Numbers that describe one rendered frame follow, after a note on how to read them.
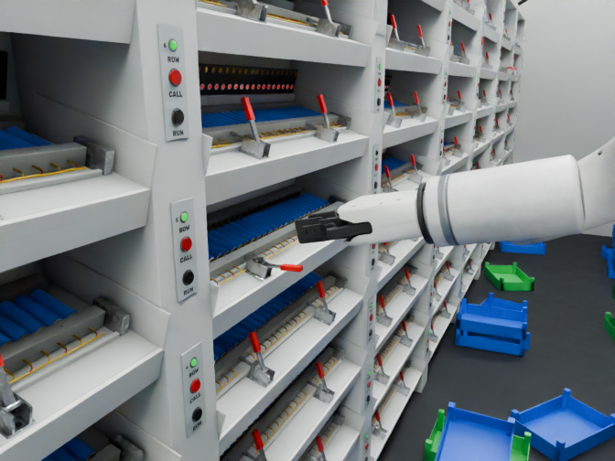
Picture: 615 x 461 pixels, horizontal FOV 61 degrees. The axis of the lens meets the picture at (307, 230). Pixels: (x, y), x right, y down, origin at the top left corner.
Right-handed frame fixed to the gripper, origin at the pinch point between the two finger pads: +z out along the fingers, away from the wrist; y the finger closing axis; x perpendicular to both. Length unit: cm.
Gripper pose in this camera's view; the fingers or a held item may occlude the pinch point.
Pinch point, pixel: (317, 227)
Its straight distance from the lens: 69.9
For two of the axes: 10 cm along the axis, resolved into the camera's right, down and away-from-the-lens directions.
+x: 2.1, 9.7, 1.5
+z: -8.7, 1.1, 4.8
